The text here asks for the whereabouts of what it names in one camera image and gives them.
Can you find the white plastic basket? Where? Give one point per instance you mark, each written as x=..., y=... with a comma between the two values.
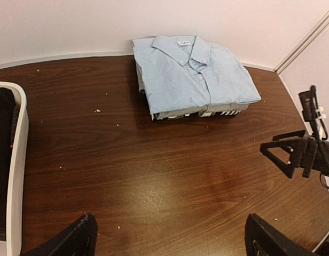
x=15, y=189

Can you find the right aluminium corner post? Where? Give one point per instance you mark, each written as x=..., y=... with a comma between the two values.
x=307, y=40

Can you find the light blue shirt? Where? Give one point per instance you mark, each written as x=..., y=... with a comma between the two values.
x=177, y=72

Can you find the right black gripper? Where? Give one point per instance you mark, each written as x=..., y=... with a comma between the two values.
x=288, y=151

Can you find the black shirt in basket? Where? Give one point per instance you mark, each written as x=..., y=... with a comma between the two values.
x=9, y=112

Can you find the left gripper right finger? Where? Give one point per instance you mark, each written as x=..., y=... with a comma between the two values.
x=261, y=238

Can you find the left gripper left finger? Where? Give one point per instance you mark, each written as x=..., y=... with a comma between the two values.
x=79, y=238

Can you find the dark shirt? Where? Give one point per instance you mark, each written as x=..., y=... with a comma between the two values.
x=196, y=115

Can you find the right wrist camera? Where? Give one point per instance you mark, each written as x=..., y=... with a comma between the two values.
x=312, y=113

